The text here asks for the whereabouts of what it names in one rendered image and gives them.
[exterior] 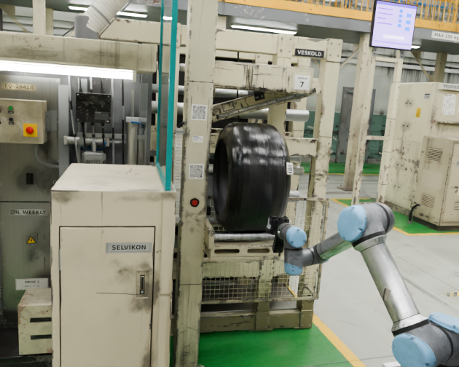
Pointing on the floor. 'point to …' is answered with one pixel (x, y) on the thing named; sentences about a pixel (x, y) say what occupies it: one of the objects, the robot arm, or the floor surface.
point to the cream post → (207, 36)
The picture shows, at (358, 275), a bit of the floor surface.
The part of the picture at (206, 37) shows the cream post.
